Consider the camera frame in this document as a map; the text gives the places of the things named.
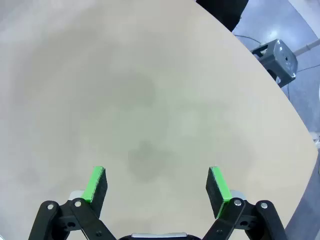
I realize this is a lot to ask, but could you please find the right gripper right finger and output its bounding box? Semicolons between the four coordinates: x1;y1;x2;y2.
202;166;288;240

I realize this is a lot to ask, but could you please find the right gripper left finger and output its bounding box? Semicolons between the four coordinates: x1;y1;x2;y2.
27;165;118;240

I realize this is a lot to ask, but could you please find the dark grey plastic stool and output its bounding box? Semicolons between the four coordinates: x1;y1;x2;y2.
251;38;298;88

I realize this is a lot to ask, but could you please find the person in black t-shirt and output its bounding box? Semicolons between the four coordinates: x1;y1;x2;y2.
195;0;251;33

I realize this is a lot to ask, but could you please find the white floor cable duct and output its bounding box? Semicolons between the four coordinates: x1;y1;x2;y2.
292;37;320;56

